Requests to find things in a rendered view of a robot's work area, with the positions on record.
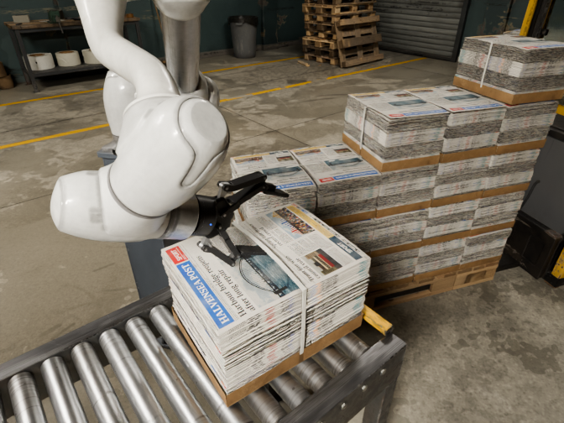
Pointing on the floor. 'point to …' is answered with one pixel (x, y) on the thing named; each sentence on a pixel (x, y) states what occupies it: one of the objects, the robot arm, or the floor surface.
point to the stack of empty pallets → (329, 52)
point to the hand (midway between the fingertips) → (269, 221)
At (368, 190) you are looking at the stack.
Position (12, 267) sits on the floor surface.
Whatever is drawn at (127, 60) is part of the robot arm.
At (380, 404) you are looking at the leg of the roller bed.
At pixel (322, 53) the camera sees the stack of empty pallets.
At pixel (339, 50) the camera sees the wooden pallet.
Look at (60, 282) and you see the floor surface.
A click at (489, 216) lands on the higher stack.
